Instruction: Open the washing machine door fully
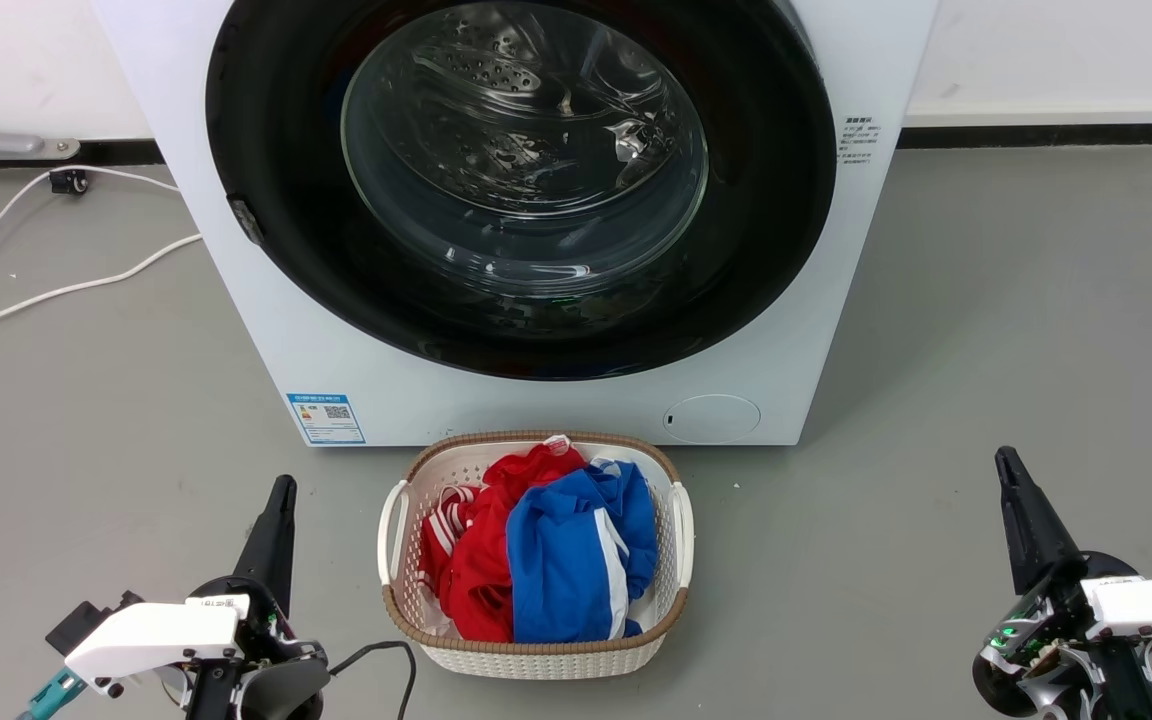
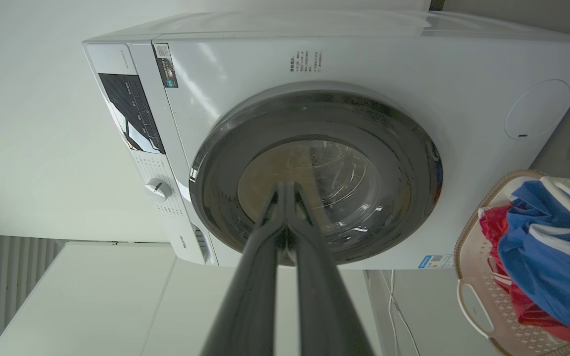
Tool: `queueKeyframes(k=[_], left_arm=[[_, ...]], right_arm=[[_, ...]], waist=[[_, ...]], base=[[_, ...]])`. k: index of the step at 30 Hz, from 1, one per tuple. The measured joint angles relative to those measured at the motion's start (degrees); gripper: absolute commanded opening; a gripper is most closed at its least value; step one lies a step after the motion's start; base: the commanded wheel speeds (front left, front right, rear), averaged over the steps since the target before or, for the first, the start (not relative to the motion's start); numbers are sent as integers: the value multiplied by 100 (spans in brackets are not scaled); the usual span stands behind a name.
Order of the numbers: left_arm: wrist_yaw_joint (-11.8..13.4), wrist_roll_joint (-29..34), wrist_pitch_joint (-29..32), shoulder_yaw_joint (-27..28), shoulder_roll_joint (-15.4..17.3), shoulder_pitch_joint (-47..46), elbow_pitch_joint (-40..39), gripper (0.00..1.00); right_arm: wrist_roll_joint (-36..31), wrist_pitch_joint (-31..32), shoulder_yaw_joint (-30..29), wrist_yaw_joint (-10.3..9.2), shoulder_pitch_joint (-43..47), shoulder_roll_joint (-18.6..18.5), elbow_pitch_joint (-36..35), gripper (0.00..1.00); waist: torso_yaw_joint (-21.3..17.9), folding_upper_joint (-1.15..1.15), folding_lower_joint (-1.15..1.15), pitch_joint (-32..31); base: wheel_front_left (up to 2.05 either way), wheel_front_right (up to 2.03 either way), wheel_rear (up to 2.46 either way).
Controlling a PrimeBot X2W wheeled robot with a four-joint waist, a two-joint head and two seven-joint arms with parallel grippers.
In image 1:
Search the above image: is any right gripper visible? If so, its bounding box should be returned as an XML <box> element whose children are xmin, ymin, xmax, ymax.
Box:
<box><xmin>972</xmin><ymin>447</ymin><xmax>1152</xmax><ymax>720</ymax></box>

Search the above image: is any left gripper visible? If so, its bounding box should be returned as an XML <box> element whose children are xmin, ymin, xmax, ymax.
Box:
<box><xmin>184</xmin><ymin>476</ymin><xmax>333</xmax><ymax>720</ymax></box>

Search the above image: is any black round glass washer door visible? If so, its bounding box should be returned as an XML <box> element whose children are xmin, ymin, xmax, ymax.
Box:
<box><xmin>204</xmin><ymin>0</ymin><xmax>839</xmax><ymax>382</ymax></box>

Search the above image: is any white plastic laundry basket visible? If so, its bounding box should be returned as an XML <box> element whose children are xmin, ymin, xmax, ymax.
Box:
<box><xmin>377</xmin><ymin>431</ymin><xmax>696</xmax><ymax>682</ymax></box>

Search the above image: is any blue white-striped garment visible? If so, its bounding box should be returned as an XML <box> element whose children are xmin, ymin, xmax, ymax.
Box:
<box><xmin>506</xmin><ymin>458</ymin><xmax>659</xmax><ymax>644</ymax></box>

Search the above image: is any red white-striped garment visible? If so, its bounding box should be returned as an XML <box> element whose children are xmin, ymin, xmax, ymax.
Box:
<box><xmin>418</xmin><ymin>436</ymin><xmax>589</xmax><ymax>644</ymax></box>

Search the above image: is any white front-load washing machine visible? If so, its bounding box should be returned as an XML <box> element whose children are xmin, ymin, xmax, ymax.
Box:
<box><xmin>91</xmin><ymin>0</ymin><xmax>940</xmax><ymax>448</ymax></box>

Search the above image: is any small text sticker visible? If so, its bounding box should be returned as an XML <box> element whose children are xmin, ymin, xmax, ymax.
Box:
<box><xmin>839</xmin><ymin>115</ymin><xmax>880</xmax><ymax>166</ymax></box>

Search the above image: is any round white filter cover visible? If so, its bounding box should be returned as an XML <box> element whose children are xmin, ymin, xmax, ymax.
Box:
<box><xmin>663</xmin><ymin>394</ymin><xmax>763</xmax><ymax>445</ymax></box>

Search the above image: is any teal connector piece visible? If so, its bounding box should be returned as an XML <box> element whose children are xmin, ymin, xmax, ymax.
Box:
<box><xmin>18</xmin><ymin>668</ymin><xmax>87</xmax><ymax>720</ymax></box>

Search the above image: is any blue energy label sticker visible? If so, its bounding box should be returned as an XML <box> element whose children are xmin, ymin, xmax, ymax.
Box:
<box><xmin>287</xmin><ymin>392</ymin><xmax>367</xmax><ymax>446</ymax></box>

